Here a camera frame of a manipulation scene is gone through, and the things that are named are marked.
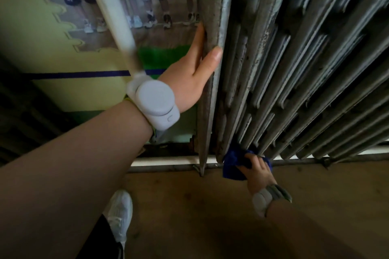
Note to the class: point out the grey horizontal pipe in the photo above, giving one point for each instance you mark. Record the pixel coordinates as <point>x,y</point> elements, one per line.
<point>297,163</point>

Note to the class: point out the person's right hand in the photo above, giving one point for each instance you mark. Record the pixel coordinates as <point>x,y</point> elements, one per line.
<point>260,176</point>

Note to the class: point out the grey wrist tracker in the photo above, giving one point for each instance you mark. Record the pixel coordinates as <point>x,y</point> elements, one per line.
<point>269,196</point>

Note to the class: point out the person's right forearm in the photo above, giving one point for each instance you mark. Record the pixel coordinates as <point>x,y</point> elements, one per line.
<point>307,234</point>

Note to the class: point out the person's right thumb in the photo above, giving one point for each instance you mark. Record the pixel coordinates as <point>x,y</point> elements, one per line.
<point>243,172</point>

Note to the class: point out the white sneaker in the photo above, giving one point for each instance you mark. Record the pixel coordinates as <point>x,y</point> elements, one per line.
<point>121,214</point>

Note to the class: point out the white slanted pipe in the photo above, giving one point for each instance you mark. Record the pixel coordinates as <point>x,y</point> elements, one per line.
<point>112,16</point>

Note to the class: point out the person's left hand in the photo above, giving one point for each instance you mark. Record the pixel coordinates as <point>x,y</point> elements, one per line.
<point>182,81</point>

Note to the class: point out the blue cleaning cloth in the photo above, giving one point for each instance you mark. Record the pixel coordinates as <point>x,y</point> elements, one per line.
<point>232,166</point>

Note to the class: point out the sports team wall poster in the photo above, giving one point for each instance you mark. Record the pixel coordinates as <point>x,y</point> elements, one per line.
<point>85,40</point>

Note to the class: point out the grey cast-iron radiator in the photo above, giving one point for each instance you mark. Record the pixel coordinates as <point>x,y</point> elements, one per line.
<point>304,61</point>

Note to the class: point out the white horizontal pipe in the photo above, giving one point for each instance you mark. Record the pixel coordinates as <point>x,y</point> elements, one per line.
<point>170,160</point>

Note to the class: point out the person's left forearm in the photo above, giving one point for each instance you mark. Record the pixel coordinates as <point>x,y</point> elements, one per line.
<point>76,173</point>

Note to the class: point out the white wrist tracker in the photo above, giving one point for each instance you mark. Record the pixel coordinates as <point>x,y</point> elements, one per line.
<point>155,101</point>

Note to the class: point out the person's left thumb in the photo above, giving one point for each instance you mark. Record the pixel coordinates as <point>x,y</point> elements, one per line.
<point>210,61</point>

